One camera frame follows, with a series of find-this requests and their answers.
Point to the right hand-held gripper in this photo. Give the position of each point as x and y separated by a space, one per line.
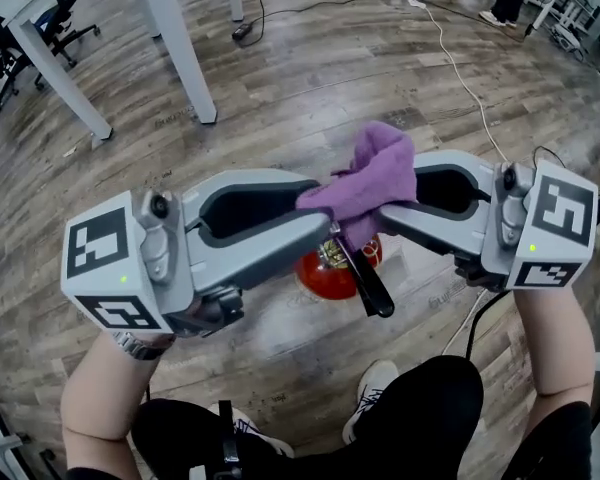
562 208

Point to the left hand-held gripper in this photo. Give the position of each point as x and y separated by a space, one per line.
100 243

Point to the purple cloth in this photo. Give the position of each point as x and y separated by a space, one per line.
380 178

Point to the red fire extinguisher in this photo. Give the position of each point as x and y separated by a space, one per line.
325 278

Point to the person's right forearm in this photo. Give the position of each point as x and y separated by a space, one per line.
555 343

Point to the person's left forearm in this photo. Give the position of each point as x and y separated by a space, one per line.
105 398

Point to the silver wristwatch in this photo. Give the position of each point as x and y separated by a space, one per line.
140 348

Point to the black power adapter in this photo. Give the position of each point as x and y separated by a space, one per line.
242 32

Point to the small white floor scrap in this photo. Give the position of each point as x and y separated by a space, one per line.
70 152

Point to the person's right white shoe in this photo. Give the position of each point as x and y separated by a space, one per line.
375 383

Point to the person's white shoe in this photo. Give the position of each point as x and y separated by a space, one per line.
265 438
375 383

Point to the person's right leg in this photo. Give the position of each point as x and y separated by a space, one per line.
430 408

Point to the person's leg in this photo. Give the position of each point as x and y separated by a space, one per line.
430 408
180 433

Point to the person's left white shoe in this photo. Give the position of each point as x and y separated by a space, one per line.
265 438

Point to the person's left leg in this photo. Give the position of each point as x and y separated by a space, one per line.
180 433

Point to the person's black shirt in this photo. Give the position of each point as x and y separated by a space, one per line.
555 443

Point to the white desk frame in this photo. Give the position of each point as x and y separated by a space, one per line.
560 3

